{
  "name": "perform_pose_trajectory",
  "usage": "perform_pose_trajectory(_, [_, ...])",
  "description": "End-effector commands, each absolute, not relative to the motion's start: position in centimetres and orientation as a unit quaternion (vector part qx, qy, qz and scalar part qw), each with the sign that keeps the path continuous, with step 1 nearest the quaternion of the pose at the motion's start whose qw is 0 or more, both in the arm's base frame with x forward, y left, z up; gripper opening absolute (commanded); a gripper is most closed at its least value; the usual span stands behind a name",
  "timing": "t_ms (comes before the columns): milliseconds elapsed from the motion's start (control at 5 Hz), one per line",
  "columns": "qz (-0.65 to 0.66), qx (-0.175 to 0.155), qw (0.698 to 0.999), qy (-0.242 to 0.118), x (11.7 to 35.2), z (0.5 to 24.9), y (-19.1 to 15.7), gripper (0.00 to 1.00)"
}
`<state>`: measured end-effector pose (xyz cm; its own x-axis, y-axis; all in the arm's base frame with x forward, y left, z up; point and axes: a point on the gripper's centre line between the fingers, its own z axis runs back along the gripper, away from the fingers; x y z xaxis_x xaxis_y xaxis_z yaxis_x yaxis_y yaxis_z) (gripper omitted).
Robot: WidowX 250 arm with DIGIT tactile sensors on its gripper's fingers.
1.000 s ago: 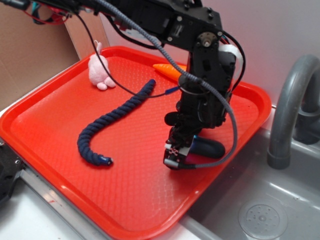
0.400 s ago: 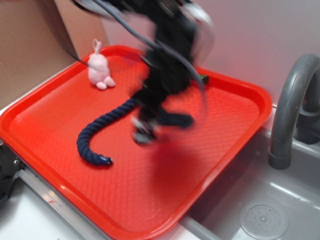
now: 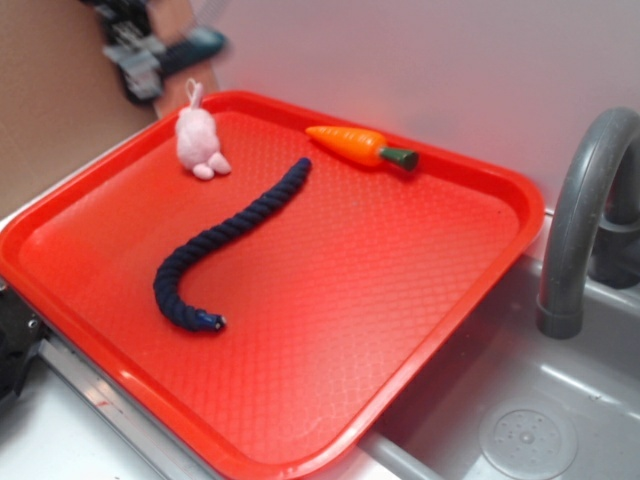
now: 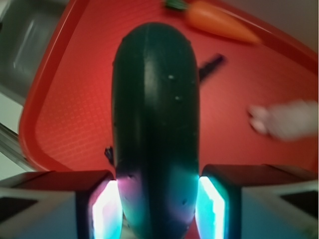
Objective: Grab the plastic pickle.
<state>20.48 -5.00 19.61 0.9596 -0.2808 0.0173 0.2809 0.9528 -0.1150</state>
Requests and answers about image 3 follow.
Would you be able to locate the grey toy faucet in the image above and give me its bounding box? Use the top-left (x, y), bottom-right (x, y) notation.
top-left (536, 107), bottom-right (639, 339)

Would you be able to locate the blurred black gripper body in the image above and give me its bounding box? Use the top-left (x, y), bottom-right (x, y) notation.
top-left (83, 1), bottom-right (227, 105)

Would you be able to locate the orange plastic carrot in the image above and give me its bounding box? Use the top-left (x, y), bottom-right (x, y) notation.
top-left (305, 126), bottom-right (419, 171)

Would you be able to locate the red plastic tray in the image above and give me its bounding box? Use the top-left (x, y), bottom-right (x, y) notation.
top-left (1, 92), bottom-right (544, 479)

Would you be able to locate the pink plush bunny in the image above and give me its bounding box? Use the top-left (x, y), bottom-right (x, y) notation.
top-left (175, 78), bottom-right (232, 181)

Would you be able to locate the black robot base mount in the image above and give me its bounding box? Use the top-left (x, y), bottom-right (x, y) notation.
top-left (1, 279), bottom-right (42, 413)

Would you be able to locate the dark blue twisted rope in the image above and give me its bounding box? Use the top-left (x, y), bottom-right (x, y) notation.
top-left (153, 156), bottom-right (314, 335)

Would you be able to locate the grey toy sink basin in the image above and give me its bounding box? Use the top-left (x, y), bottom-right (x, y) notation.
top-left (359, 254), bottom-right (640, 480)

